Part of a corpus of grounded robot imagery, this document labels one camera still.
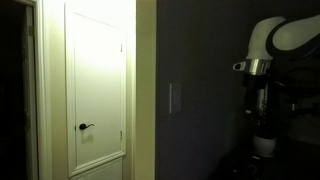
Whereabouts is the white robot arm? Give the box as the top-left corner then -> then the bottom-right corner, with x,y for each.
233,15 -> 320,139

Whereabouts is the white panel door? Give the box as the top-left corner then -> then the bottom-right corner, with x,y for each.
65,0 -> 126,180

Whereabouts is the white wall light switch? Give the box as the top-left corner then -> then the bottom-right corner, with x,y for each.
169,84 -> 181,114

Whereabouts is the black lever door handle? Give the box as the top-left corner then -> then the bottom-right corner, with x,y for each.
79,123 -> 95,130

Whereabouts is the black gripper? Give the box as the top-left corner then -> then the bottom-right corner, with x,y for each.
242,73 -> 276,139

